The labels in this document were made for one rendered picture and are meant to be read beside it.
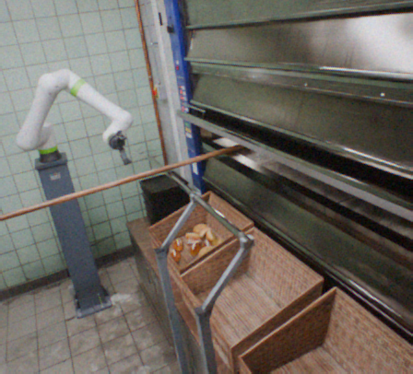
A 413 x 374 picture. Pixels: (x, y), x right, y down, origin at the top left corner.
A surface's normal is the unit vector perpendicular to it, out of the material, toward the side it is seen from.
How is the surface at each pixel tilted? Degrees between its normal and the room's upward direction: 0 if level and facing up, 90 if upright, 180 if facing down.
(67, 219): 90
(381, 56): 70
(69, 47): 90
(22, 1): 90
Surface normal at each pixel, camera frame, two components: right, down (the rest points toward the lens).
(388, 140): -0.88, -0.09
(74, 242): 0.39, 0.28
